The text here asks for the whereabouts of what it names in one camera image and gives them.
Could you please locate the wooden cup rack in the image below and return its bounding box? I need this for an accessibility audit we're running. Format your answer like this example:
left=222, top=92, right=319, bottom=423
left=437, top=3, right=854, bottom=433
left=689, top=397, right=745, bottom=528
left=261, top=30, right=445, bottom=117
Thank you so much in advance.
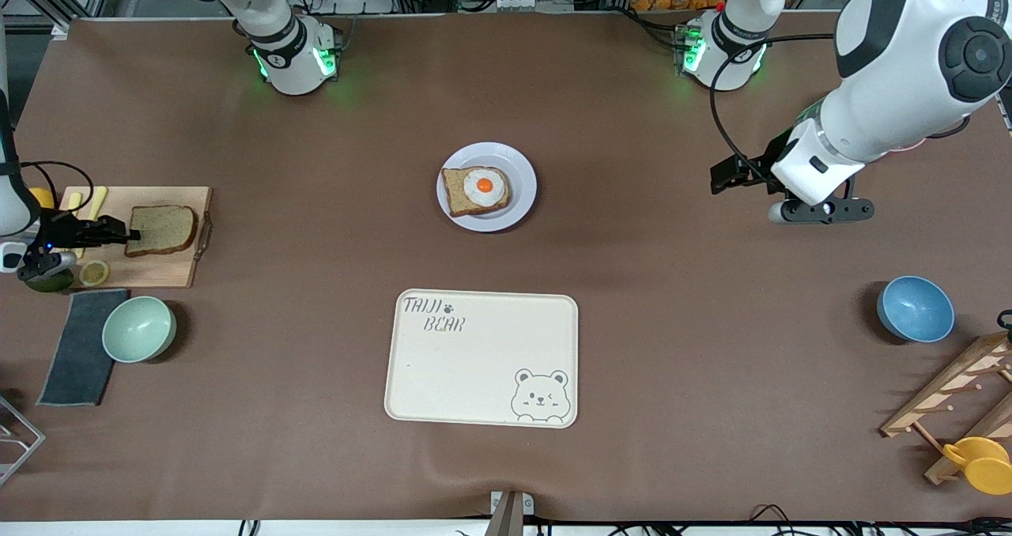
left=880, top=330, right=1012, bottom=486

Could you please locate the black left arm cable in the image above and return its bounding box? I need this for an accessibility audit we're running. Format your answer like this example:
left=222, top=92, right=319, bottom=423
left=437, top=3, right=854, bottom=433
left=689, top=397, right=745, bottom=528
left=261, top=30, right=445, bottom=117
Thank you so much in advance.
left=709, top=34, right=839, bottom=177

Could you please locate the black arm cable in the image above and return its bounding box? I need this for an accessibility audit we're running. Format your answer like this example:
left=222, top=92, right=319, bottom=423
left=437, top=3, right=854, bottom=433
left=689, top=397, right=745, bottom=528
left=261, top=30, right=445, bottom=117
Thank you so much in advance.
left=709, top=34, right=839, bottom=177
left=0, top=160, right=94, bottom=221

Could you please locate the plain brown bread slice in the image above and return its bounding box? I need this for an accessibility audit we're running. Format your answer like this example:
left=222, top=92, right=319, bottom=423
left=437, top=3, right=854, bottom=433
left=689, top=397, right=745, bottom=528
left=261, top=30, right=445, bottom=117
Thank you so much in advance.
left=125, top=206, right=198, bottom=258

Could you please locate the long white power strip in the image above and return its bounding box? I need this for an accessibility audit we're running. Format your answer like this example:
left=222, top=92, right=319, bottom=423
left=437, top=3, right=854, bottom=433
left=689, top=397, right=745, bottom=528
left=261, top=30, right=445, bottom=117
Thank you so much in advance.
left=461, top=0, right=570, bottom=13

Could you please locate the wooden cutting board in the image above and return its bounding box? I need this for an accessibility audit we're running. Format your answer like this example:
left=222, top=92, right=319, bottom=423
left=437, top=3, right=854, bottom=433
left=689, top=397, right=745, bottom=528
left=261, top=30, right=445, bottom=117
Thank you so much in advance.
left=59, top=187, right=213, bottom=289

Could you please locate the white round plate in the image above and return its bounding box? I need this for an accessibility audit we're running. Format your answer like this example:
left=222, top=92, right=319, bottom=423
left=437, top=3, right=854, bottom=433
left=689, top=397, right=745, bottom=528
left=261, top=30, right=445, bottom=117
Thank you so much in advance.
left=436, top=142, right=538, bottom=232

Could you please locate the pale green bowl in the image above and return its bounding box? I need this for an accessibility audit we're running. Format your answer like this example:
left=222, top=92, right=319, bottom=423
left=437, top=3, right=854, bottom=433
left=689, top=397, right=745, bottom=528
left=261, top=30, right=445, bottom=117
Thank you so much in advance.
left=102, top=296, right=177, bottom=364

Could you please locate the cream tray with bear print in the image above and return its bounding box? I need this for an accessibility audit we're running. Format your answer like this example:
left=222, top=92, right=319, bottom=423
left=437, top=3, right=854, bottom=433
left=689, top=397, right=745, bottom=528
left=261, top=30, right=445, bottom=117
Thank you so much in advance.
left=384, top=289, right=579, bottom=428

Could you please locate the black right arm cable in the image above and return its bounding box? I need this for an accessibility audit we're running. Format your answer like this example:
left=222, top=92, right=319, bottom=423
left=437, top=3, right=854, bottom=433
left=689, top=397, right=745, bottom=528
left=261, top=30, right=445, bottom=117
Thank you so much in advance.
left=0, top=160, right=94, bottom=221

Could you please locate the yellow cup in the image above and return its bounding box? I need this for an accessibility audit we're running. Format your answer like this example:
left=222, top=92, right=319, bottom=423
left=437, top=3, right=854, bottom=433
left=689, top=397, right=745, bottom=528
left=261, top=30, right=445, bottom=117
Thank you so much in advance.
left=942, top=437, right=1012, bottom=496

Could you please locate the yellow plastic knife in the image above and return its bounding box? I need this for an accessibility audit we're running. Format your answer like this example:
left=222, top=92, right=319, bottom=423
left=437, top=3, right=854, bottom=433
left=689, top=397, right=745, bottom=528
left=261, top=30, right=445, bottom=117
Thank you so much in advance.
left=75, top=187, right=108, bottom=260

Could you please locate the green avocado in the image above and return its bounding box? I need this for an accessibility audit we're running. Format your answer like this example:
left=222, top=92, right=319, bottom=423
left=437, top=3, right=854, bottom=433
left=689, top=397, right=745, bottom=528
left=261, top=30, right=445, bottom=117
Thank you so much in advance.
left=24, top=271, right=76, bottom=293

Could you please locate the metal bracket mount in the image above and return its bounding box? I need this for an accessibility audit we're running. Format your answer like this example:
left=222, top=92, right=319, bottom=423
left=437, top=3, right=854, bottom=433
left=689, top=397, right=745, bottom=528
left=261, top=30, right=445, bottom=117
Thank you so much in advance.
left=485, top=490, right=535, bottom=536

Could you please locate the metal wire basket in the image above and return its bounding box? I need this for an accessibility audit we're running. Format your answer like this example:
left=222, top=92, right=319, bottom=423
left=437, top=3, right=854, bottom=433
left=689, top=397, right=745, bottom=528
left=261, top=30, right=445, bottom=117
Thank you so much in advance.
left=0, top=396, right=46, bottom=485

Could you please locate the dark grey cloth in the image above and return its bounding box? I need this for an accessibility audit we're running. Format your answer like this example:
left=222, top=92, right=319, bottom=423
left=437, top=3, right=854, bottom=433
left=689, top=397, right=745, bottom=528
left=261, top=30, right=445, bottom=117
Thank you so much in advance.
left=37, top=289, right=130, bottom=407

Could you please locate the blue bowl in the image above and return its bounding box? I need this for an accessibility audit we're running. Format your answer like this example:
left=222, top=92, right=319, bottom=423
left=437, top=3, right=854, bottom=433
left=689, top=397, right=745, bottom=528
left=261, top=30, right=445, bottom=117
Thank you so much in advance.
left=876, top=275, right=956, bottom=343

